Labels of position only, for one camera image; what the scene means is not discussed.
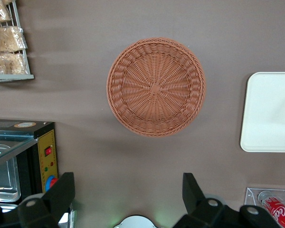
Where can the red cola bottle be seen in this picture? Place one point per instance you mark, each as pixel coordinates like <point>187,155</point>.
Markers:
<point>278,211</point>

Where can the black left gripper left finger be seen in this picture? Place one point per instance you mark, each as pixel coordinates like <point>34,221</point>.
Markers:
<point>59,194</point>

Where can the stainless steel pan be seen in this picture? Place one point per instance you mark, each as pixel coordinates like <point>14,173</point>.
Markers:
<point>2,178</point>

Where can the cream plastic tray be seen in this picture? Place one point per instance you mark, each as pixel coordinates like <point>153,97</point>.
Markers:
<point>259,114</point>

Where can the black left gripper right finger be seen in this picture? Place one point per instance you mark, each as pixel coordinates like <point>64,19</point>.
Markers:
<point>194,202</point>

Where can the clear acrylic bottle rack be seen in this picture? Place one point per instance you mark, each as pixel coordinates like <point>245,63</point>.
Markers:
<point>250,197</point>

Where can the brown round wicker basket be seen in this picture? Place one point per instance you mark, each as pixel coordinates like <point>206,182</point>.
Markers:
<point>156,88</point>

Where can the black food warmer cabinet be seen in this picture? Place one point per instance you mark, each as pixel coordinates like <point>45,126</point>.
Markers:
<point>46,142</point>

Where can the white tray of crackers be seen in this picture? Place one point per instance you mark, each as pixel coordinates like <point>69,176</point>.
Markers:
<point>12,77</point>

